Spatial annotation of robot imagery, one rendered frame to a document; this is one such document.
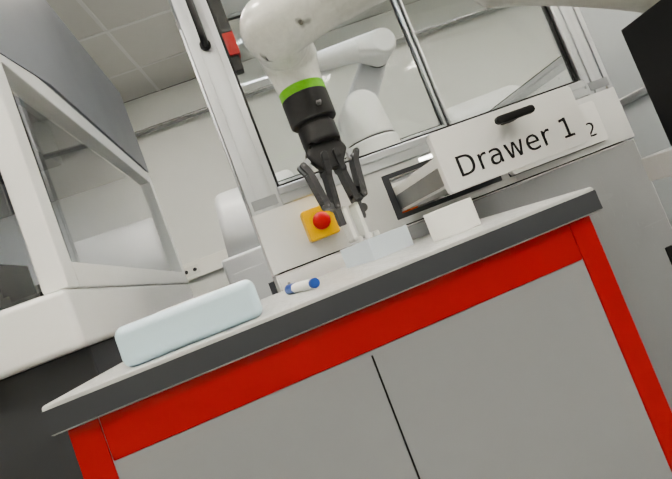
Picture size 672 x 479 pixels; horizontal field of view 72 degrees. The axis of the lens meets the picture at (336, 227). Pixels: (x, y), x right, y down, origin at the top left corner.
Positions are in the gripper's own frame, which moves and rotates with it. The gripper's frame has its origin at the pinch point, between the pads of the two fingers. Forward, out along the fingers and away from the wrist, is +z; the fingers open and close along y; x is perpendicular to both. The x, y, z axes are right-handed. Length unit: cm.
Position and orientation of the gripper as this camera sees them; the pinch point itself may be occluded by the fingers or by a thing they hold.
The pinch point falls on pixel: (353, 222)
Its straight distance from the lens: 88.8
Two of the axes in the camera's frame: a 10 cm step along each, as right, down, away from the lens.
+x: 3.7, -2.0, -9.1
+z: 3.6, 9.3, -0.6
